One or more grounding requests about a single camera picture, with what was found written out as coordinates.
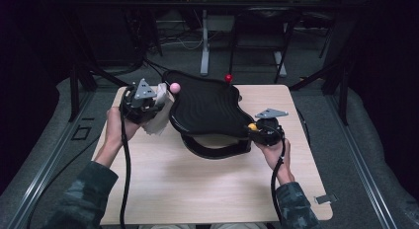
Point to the white desk leg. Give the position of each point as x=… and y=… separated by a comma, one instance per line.
x=280, y=64
x=205, y=41

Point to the aluminium floor rail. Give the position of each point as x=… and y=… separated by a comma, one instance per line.
x=370, y=186
x=44, y=176

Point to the person's right leg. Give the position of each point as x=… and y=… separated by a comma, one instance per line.
x=237, y=226

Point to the grey metal table bracket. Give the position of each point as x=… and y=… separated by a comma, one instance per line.
x=326, y=198

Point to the light grey box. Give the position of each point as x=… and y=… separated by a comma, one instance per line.
x=219, y=23

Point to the black metal crossbar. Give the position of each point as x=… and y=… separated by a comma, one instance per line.
x=131, y=4

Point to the black metal stand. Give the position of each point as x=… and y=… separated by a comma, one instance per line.
x=74, y=97
x=344, y=100

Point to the person's left hand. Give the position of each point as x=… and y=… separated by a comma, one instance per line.
x=118, y=127

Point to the black wavy tray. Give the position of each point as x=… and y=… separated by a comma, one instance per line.
x=207, y=107

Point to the grey cleaning cloth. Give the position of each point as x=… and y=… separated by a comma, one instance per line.
x=161, y=123

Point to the black chair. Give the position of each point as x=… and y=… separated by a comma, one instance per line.
x=263, y=14

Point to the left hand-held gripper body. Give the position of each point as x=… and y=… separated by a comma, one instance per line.
x=140, y=105

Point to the person's right hand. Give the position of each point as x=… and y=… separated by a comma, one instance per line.
x=275, y=160

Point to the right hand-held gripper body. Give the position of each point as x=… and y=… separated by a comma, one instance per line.
x=270, y=133

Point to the pink ball knob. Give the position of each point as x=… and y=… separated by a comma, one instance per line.
x=175, y=87

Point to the black curved tray base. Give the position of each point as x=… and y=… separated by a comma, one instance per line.
x=210, y=153

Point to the red ball knob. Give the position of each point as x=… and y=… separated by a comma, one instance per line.
x=228, y=78

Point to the yellow ball knob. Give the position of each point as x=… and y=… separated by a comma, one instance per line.
x=252, y=126

